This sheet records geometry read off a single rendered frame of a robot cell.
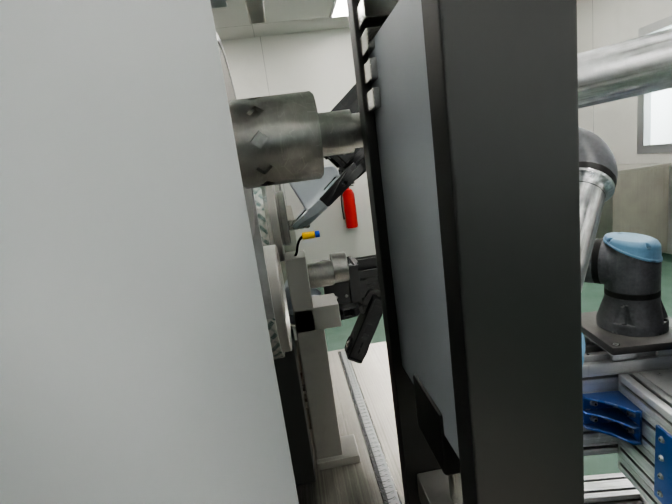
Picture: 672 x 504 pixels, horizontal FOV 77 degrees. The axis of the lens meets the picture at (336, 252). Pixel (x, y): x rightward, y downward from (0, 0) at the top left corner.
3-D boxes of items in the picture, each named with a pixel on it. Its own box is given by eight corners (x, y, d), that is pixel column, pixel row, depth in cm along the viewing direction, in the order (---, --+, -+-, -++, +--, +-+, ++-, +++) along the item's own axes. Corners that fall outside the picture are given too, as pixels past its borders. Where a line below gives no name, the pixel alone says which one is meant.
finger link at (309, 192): (266, 203, 54) (314, 150, 54) (300, 233, 55) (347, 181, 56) (266, 204, 51) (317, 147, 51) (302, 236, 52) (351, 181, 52)
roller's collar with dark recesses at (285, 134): (327, 179, 29) (314, 82, 28) (240, 191, 29) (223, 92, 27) (319, 177, 35) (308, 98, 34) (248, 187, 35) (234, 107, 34)
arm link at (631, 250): (657, 298, 96) (658, 240, 94) (591, 291, 106) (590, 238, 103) (665, 283, 105) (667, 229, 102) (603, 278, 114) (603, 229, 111)
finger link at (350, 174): (314, 197, 55) (358, 148, 55) (324, 206, 56) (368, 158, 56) (319, 198, 51) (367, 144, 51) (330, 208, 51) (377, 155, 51)
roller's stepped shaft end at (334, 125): (402, 145, 31) (397, 100, 30) (322, 156, 30) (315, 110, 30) (391, 148, 34) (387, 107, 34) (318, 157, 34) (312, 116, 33)
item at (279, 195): (289, 227, 63) (293, 255, 57) (275, 229, 62) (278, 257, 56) (281, 181, 58) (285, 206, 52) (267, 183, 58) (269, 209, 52)
